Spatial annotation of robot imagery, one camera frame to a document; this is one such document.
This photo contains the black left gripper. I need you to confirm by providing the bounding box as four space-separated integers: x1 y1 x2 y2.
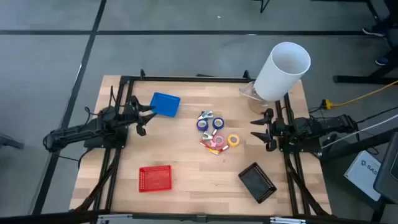
123 95 157 137

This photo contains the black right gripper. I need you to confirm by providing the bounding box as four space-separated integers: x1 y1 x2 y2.
250 108 282 152

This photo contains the yellow tape roll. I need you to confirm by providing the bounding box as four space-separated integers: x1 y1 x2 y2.
226 133 241 147

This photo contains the purple tape roll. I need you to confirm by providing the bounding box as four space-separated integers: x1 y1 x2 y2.
196 119 210 133

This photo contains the blue plastic basket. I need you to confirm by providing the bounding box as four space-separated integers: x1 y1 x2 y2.
149 91 182 118

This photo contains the black plastic basket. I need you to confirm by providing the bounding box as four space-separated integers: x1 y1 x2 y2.
238 162 277 205

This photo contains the table lamp white shade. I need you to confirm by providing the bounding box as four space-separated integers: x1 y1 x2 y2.
238 42 312 114

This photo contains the red plastic basket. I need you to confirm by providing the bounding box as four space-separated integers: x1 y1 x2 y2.
138 164 173 194

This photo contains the white cardboard box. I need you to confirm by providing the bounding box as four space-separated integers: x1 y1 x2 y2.
343 150 386 202

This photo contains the black tripod leg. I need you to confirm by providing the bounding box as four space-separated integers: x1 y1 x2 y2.
253 0 271 14

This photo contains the dark computer monitor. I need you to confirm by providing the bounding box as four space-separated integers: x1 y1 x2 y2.
373 132 398 205

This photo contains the person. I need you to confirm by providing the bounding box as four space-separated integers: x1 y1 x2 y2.
362 0 398 67

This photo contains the clear plastic wrapped cable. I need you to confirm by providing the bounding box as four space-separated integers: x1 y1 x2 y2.
238 81 265 102

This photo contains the black aluminium table frame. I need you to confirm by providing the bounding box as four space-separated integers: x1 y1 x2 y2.
70 68 333 224

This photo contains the yellow extension cable with plug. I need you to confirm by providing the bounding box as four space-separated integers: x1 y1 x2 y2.
322 80 398 110

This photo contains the white cable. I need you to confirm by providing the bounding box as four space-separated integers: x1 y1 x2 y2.
322 114 398 149

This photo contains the black power cable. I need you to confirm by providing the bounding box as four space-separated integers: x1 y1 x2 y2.
356 107 398 124

